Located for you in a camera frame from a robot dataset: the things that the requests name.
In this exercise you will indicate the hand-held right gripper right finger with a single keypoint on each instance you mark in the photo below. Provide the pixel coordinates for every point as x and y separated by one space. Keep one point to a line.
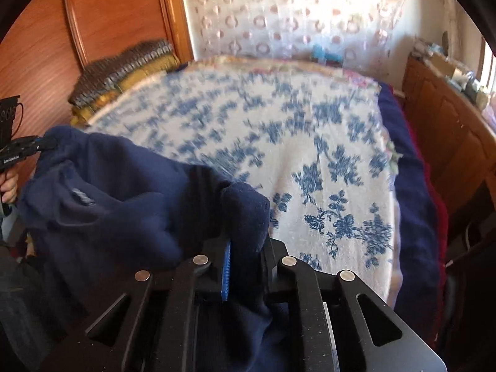
279 275

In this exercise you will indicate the sheer circle-patterned curtain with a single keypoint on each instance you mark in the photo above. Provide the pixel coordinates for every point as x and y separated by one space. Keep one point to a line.
290 15

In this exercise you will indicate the person's left hand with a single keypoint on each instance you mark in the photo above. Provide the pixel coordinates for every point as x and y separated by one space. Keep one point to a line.
8 190

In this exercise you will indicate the yellow cloth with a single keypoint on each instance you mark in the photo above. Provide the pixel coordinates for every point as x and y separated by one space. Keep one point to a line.
89 114

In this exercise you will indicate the navy blue printed t-shirt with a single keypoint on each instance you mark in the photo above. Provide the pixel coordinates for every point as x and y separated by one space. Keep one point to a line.
116 201

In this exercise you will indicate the black circle-patterned cloth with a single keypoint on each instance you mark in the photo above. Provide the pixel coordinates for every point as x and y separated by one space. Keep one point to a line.
120 66

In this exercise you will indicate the teal cloth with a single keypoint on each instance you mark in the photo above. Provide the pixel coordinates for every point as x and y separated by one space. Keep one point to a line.
319 52

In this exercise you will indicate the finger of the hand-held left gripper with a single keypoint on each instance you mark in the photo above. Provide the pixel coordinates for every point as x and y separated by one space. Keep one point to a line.
38 144

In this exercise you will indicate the navy blue bedsheet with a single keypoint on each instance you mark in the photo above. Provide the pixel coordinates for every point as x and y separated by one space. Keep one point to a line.
414 201

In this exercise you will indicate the wooden cabinet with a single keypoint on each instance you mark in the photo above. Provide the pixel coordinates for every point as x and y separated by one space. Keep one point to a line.
453 131

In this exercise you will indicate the blue floral white blanket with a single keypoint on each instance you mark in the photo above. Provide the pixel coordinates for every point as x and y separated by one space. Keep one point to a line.
271 143

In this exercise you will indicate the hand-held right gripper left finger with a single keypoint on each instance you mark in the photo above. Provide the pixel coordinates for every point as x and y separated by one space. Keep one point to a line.
225 271

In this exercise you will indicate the pink floral bedsheet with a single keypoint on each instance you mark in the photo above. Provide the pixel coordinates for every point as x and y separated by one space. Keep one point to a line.
360 77

